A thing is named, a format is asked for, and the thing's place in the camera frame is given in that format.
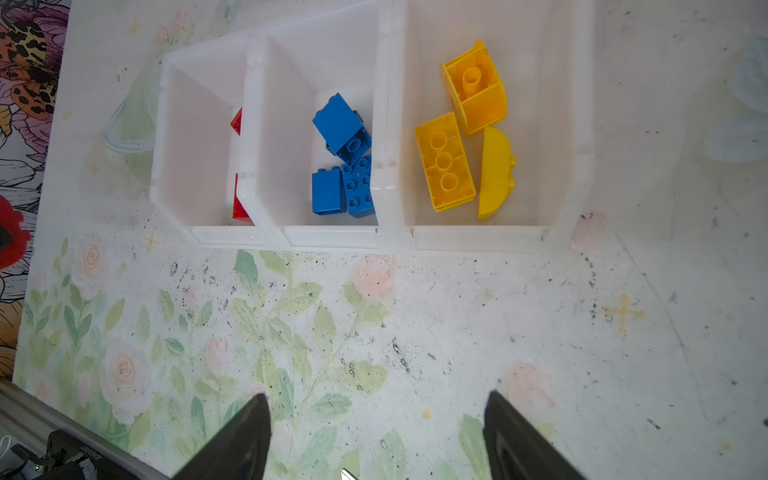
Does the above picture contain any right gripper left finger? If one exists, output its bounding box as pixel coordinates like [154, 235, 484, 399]
[173, 394, 272, 480]

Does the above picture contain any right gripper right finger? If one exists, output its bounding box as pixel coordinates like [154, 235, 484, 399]
[483, 390, 585, 480]

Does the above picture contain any red lego brick small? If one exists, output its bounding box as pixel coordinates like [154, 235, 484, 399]
[232, 174, 252, 224]

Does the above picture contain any yellow curved lego brick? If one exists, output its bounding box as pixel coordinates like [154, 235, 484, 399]
[478, 127, 516, 221]

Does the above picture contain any yellow orange lego brick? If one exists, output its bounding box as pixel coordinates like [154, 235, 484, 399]
[414, 112, 477, 212]

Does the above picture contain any red lego brick long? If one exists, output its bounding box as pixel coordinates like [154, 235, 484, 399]
[230, 109, 242, 136]

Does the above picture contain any white three-compartment bin tray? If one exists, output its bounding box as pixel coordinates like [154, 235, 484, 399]
[150, 1, 595, 254]

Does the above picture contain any small blue lego brick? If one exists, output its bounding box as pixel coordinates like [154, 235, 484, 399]
[336, 127, 372, 165]

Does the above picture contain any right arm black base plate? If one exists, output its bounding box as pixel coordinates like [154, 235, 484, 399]
[1, 430, 138, 480]

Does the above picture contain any aluminium frame rail front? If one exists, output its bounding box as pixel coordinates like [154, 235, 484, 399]
[1, 379, 168, 479]

